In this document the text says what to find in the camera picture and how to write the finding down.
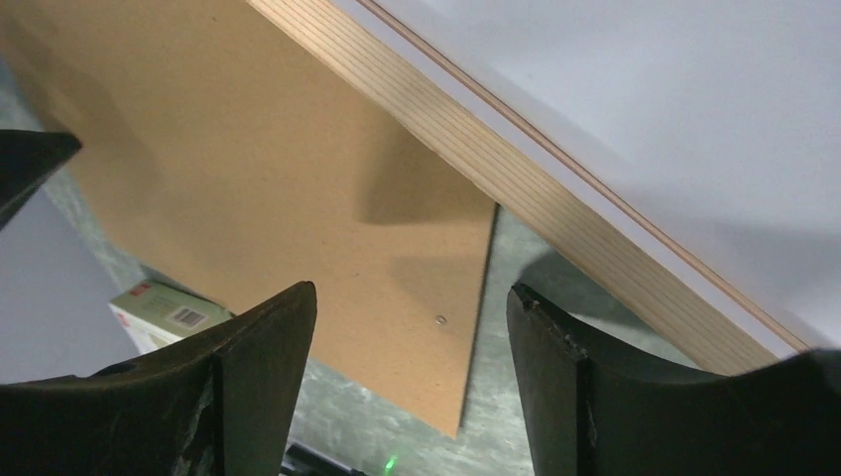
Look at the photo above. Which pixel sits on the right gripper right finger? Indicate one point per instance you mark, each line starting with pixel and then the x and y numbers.
pixel 596 405

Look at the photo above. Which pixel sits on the printed photo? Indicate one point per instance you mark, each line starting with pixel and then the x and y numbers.
pixel 706 132

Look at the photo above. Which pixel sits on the wooden picture frame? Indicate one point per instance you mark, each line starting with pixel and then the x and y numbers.
pixel 523 170

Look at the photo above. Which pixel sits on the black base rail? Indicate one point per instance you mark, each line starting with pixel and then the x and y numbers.
pixel 302 460

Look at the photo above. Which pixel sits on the small staples box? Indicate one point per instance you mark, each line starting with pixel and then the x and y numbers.
pixel 155 315

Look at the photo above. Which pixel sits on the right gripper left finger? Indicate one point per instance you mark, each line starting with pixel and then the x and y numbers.
pixel 220 402

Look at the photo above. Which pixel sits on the brown backing board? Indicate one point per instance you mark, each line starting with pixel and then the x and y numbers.
pixel 219 152

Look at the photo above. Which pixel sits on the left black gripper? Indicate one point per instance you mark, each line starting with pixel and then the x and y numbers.
pixel 28 160

